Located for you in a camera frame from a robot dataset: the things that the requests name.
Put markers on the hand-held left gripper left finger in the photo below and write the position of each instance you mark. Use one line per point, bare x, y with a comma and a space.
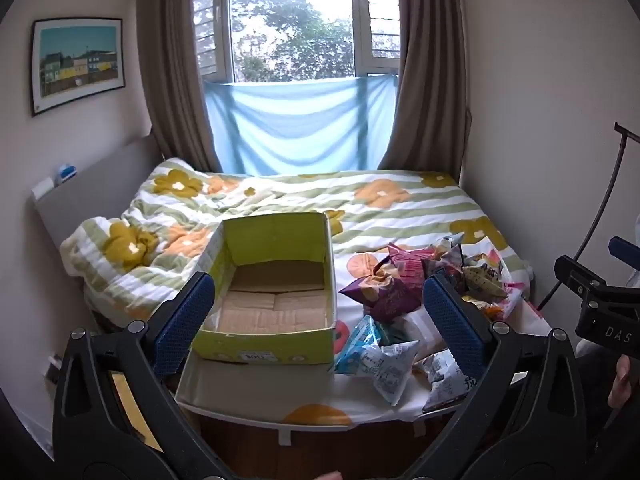
185, 325

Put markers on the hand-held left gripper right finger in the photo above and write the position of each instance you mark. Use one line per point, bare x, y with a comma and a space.
455, 320

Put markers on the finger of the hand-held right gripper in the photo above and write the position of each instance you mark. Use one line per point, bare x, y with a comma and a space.
575, 277
625, 251

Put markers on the pink strawberry candy bag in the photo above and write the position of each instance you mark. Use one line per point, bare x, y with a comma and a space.
515, 300

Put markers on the pile of assorted snack packets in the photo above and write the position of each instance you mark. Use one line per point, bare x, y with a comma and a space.
390, 300

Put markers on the green yellow cardboard box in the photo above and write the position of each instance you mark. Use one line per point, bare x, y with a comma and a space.
270, 310

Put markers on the person's right hand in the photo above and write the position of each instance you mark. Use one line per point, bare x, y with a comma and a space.
621, 382

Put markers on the white fruit print sheet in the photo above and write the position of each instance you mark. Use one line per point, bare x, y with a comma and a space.
260, 395

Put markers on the grey headboard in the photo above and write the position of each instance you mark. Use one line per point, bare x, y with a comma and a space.
100, 190

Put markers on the floral striped blanket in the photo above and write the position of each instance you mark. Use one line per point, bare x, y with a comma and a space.
300, 195

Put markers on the blue white small item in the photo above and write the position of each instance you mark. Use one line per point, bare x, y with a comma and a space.
66, 174

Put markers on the light blue cloth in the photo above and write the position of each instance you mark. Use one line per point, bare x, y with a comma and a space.
300, 125

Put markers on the brown curtain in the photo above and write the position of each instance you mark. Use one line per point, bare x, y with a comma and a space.
430, 85
170, 85

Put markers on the framed house picture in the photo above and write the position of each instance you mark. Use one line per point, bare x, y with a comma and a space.
75, 65

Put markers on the window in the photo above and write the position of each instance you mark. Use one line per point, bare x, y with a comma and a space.
290, 20

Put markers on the white bed frame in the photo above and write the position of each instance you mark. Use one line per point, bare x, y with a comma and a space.
285, 435

